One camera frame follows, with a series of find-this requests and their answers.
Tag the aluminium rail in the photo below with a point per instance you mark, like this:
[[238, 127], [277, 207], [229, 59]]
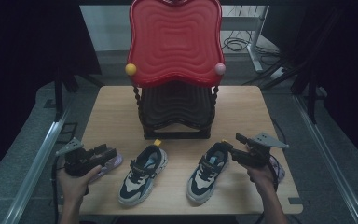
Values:
[[34, 174], [329, 161]]

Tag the black curtain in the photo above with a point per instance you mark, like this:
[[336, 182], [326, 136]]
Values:
[[28, 62], [338, 62]]

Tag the navy and beige sneaker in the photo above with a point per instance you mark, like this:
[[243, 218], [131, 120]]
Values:
[[141, 177], [206, 174]]

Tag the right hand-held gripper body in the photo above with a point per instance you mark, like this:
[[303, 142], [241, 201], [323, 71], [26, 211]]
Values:
[[256, 154]]

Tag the person's left hand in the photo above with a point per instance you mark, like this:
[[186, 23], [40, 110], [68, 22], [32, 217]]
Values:
[[74, 186]]

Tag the red and black shoe rack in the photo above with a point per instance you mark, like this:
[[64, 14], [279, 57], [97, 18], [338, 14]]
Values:
[[175, 40]]

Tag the white desk frame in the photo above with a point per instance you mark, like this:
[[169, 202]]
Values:
[[254, 46]]

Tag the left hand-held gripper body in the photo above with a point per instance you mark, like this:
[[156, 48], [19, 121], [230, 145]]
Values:
[[77, 160]]

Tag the black stand leg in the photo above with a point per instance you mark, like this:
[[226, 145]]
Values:
[[58, 96]]

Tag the black tripod legs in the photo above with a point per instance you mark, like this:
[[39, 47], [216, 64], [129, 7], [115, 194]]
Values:
[[270, 76]]

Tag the person's right hand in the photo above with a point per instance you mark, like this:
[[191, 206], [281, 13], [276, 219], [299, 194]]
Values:
[[262, 177]]

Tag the white power strip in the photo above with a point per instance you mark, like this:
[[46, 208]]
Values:
[[277, 73]]

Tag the purple sandal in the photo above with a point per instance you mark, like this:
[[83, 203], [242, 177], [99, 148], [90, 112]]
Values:
[[113, 161], [278, 171]]

